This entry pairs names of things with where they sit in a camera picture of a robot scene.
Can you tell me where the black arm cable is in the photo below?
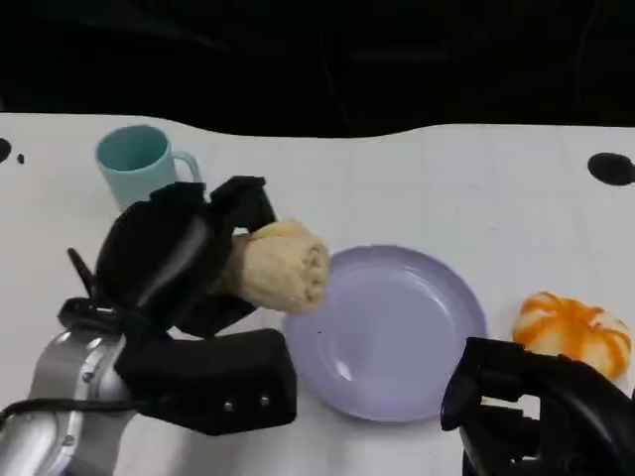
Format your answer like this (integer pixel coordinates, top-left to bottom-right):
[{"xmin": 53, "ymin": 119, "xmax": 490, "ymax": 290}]
[{"xmin": 0, "ymin": 396, "xmax": 150, "ymax": 422}]

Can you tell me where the lilac plate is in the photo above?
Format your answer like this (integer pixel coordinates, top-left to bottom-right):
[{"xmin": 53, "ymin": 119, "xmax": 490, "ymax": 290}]
[{"xmin": 283, "ymin": 244, "xmax": 488, "ymax": 423}]

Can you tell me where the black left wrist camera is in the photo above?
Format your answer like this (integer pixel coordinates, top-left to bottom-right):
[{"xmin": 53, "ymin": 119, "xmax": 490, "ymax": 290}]
[{"xmin": 116, "ymin": 327, "xmax": 298, "ymax": 436}]

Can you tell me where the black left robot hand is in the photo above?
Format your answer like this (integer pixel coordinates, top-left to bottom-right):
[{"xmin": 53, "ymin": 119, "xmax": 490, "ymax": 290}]
[{"xmin": 93, "ymin": 175, "xmax": 279, "ymax": 338}]

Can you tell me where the orange and white bread roll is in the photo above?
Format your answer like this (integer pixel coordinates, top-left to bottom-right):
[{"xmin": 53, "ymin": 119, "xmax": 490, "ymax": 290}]
[{"xmin": 512, "ymin": 291, "xmax": 635, "ymax": 381}]

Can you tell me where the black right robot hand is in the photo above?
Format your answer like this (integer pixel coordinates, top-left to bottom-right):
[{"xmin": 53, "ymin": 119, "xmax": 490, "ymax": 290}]
[{"xmin": 440, "ymin": 336, "xmax": 635, "ymax": 476}]

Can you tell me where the pale green mug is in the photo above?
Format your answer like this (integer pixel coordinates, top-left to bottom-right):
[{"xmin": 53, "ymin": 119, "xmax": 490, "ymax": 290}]
[{"xmin": 94, "ymin": 124, "xmax": 200, "ymax": 212}]

